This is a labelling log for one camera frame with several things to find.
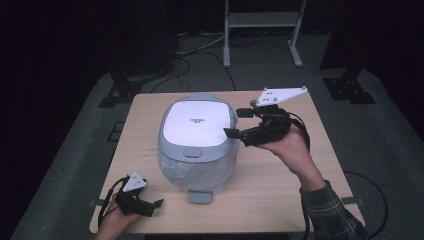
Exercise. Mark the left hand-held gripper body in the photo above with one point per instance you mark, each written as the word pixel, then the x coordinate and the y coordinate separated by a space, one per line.
pixel 131 201

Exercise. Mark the grey tape strip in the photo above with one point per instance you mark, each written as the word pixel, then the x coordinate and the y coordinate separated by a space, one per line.
pixel 355 200
pixel 97 202

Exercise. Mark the white metal stand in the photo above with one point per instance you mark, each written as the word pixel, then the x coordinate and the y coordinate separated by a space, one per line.
pixel 260 19

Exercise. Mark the black floor outlet frame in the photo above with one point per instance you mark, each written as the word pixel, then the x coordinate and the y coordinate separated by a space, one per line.
pixel 115 131

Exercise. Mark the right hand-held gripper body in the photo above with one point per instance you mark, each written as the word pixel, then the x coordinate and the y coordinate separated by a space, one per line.
pixel 271 128

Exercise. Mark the person's left hand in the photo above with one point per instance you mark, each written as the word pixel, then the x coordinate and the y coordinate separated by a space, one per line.
pixel 113 225

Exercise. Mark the grey white rice cooker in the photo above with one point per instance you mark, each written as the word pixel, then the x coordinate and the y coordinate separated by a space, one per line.
pixel 196 133

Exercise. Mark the black stand base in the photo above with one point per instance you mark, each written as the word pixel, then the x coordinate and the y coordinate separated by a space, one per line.
pixel 121 91
pixel 348 88

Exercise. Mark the person's right hand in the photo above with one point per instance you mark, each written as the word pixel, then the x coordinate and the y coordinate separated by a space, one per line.
pixel 293 150

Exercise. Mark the light wooden table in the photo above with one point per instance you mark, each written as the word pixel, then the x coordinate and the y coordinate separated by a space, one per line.
pixel 266 180

